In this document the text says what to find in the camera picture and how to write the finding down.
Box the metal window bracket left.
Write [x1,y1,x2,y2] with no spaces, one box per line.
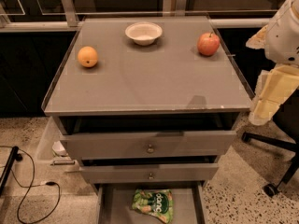
[61,0,78,27]

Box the clear plastic bin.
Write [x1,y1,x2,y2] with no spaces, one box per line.
[34,118,78,172]

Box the red apple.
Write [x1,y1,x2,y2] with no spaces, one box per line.
[197,32,220,56]

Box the bottom grey drawer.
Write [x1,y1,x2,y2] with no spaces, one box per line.
[96,183,208,224]

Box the green rice chip bag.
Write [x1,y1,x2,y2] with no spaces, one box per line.
[132,189,174,224]

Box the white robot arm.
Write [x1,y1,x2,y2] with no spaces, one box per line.
[246,0,299,126]

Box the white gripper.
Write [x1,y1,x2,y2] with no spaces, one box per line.
[246,0,299,126]

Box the white paper bowl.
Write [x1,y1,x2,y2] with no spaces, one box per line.
[125,21,163,46]

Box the grey drawer cabinet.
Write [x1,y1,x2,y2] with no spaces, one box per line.
[41,15,258,185]

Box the top grey drawer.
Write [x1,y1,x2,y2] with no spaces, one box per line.
[61,131,236,160]

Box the grey drawer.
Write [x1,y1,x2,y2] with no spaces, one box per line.
[96,183,208,224]
[79,163,219,184]
[61,131,236,160]

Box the black office chair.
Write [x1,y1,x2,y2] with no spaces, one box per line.
[241,91,299,198]

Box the black floor bar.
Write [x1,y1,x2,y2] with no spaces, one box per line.
[0,146,19,196]

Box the orange fruit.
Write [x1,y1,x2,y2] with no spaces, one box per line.
[78,46,98,68]

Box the middle grey drawer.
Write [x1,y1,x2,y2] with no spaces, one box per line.
[79,163,219,184]

